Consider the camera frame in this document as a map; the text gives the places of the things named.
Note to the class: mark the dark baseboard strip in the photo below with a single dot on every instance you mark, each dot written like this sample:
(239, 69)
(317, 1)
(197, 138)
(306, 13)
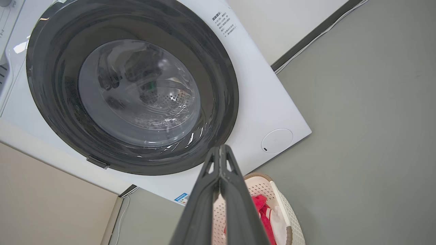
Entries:
(306, 39)

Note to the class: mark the dark round washing machine door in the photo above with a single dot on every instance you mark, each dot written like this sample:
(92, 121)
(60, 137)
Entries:
(51, 85)

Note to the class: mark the blue energy label sticker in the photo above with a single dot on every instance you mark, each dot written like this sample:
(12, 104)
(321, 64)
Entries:
(182, 198)

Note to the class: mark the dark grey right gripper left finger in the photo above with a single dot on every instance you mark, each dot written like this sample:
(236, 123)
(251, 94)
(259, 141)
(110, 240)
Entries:
(201, 211)

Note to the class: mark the white detergent drawer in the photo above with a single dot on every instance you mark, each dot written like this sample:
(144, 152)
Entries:
(4, 78)

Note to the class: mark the round white filter cover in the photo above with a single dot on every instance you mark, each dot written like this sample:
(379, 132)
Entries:
(277, 140)

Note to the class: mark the white garment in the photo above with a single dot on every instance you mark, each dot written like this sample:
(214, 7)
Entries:
(277, 224)

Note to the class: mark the white round control knob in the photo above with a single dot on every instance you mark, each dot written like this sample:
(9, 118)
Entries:
(6, 2)

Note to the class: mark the white front-load washing machine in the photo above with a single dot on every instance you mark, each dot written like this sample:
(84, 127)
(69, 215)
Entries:
(265, 102)

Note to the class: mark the red garment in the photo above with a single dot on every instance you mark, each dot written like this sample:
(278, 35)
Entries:
(260, 204)

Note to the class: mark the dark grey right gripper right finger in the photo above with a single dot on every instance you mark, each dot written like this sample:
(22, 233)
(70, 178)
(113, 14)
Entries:
(240, 217)

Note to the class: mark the white perforated laundry basket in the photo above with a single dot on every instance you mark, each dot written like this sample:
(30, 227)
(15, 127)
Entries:
(293, 228)

